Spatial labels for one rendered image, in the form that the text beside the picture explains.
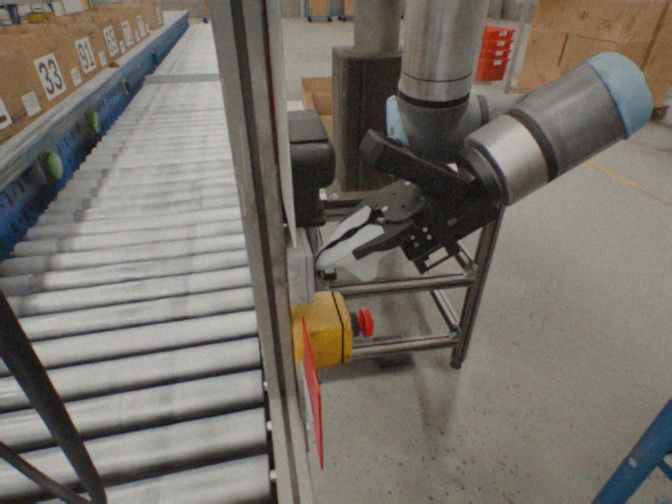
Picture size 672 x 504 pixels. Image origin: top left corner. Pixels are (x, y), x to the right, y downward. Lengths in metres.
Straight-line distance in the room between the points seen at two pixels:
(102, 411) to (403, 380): 1.12
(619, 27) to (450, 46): 4.18
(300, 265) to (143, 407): 0.32
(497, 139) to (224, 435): 0.47
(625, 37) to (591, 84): 4.24
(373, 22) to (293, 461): 0.85
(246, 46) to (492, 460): 1.33
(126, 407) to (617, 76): 0.68
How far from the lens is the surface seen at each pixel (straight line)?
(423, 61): 0.51
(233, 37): 0.35
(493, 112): 0.57
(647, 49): 4.99
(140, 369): 0.67
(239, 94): 0.36
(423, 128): 0.53
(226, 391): 0.60
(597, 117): 0.48
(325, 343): 0.50
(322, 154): 0.41
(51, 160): 1.28
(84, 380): 0.70
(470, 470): 1.42
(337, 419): 1.45
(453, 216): 0.47
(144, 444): 0.59
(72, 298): 0.86
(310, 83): 1.95
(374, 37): 1.01
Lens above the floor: 1.22
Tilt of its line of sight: 34 degrees down
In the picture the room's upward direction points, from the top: straight up
